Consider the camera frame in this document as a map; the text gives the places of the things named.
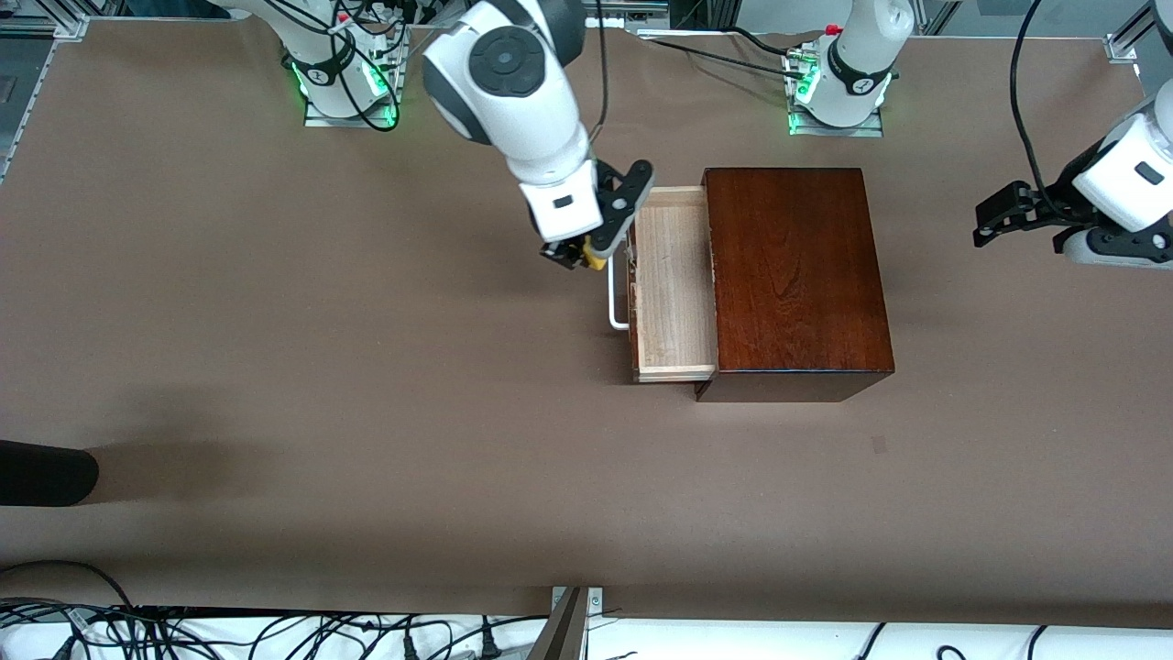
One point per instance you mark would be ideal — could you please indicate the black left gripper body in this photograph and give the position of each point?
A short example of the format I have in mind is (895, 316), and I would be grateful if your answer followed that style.
(1047, 203)

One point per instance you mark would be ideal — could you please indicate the yellow cube block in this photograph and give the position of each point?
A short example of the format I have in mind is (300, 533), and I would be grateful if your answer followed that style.
(597, 260)

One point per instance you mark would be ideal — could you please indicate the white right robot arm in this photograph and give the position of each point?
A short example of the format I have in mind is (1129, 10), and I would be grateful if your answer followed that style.
(522, 119)

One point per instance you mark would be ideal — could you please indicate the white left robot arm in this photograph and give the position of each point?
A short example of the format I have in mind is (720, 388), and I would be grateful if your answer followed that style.
(857, 73)

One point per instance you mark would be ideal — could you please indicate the silver power strip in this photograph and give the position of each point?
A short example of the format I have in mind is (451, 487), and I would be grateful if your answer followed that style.
(632, 11)

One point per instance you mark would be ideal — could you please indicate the dark brown wooden cabinet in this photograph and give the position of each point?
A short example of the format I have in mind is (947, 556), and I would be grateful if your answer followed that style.
(797, 275)

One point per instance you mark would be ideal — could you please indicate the grey metal mounting plate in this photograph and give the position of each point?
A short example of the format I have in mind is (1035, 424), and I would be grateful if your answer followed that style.
(594, 598)

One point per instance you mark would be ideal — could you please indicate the dark metal bar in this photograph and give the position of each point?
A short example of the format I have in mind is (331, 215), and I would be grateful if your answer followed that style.
(559, 637)

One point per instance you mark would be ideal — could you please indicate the black cylinder object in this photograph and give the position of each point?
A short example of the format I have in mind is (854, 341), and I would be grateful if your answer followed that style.
(46, 472)

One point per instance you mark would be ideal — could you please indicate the metal base plate of left arm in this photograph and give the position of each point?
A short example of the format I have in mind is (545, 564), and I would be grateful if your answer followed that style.
(871, 131)

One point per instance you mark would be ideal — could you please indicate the aluminium frame corner bracket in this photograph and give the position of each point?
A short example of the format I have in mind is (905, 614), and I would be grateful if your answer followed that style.
(1123, 48)
(71, 27)

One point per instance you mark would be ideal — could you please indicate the metal base plate of right arm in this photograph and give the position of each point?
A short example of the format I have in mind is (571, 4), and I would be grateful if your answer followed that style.
(321, 121)

